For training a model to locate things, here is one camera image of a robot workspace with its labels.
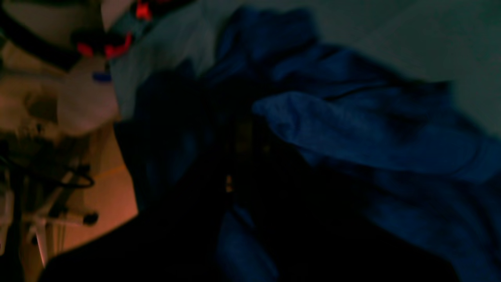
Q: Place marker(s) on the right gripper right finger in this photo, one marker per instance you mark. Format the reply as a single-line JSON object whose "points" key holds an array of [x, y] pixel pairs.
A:
{"points": [[311, 223]]}

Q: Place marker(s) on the orange black clamp upper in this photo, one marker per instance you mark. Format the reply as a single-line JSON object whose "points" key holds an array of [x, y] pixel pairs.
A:
{"points": [[95, 42]]}

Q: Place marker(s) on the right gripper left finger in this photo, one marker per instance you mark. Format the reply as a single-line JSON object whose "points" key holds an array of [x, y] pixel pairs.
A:
{"points": [[178, 234]]}

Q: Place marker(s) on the blue t-shirt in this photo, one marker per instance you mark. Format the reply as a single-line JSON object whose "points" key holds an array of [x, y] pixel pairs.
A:
{"points": [[431, 177]]}

